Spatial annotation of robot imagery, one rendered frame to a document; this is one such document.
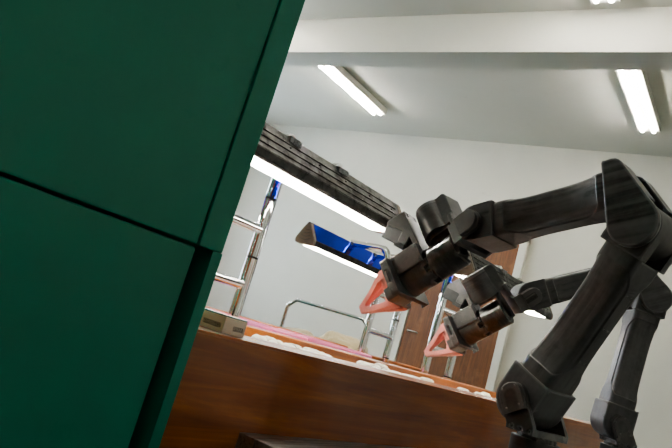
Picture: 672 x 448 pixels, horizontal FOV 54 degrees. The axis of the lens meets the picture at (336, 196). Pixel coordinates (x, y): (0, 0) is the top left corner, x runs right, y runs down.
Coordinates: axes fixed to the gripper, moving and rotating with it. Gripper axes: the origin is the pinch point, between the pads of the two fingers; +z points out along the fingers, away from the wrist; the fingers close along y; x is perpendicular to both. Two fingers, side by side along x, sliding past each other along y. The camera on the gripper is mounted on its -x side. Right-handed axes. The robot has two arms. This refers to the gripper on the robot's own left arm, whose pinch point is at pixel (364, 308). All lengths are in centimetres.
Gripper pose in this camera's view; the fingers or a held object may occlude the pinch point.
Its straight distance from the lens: 113.4
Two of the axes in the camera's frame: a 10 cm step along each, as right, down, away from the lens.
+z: -7.6, 5.4, 3.6
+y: -5.8, -3.3, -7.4
